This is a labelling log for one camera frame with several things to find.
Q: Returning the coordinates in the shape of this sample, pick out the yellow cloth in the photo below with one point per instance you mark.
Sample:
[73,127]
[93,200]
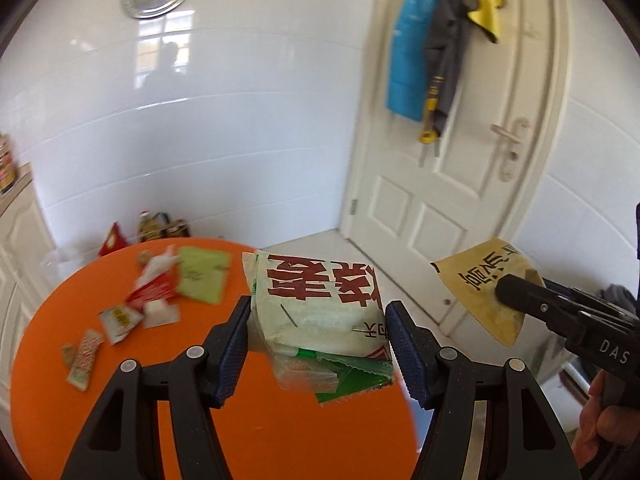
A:
[489,5]

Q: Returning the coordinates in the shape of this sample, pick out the grey apron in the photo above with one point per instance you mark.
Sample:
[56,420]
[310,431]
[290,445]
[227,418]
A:
[447,60]

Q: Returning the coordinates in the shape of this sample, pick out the beige kitchen countertop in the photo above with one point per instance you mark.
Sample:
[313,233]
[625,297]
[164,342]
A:
[15,185]

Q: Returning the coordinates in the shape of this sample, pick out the orange round table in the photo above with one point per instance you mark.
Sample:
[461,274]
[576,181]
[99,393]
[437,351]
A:
[300,435]

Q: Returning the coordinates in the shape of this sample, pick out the white packet red print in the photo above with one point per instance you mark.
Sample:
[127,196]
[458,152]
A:
[320,300]

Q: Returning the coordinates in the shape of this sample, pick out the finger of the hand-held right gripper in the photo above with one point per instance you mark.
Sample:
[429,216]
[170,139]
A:
[590,304]
[525,297]

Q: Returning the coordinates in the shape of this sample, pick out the white crumpled plastic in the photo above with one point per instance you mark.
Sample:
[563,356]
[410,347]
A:
[161,314]

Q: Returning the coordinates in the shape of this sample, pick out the pale green packet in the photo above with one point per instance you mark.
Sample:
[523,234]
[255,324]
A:
[202,275]

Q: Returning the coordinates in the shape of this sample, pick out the small yellow packet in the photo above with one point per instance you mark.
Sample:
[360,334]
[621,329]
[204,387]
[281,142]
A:
[119,322]

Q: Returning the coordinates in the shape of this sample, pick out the person's right hand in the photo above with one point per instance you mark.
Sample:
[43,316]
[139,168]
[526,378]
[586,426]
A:
[600,435]

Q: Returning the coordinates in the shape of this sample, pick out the white waste bin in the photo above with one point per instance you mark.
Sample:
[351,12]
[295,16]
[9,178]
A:
[577,380]

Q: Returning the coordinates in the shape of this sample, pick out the amber oil bottle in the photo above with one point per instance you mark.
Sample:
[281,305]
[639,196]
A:
[175,229]

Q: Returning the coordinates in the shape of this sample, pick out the white panel door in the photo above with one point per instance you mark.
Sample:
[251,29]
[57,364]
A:
[400,210]

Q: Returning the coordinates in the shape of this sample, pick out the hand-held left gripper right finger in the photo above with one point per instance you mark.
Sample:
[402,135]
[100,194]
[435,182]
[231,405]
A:
[400,355]

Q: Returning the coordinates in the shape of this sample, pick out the clear plastic wrapper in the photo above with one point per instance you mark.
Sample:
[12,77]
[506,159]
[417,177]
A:
[300,372]

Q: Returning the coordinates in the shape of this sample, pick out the blue apron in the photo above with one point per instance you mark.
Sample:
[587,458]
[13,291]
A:
[410,60]

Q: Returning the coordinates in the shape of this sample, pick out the red white small packet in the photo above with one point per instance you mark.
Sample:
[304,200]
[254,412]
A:
[85,360]

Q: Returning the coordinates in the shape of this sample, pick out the green wrapper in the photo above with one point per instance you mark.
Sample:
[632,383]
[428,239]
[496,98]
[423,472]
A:
[360,375]

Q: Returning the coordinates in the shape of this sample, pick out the red print plastic bag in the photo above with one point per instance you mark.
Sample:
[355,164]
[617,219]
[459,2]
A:
[152,285]

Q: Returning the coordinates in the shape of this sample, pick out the cream base cabinets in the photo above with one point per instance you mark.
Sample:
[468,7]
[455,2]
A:
[22,250]

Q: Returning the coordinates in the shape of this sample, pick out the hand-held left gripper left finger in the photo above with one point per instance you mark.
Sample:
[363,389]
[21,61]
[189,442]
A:
[235,350]

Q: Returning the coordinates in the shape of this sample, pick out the red snack bag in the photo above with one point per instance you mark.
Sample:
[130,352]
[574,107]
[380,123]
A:
[114,241]

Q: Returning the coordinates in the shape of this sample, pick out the small brown scrap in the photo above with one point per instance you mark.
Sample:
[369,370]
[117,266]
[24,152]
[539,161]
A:
[145,258]

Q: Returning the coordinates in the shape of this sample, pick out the yellow cooking oil bottle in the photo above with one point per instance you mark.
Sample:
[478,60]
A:
[147,225]

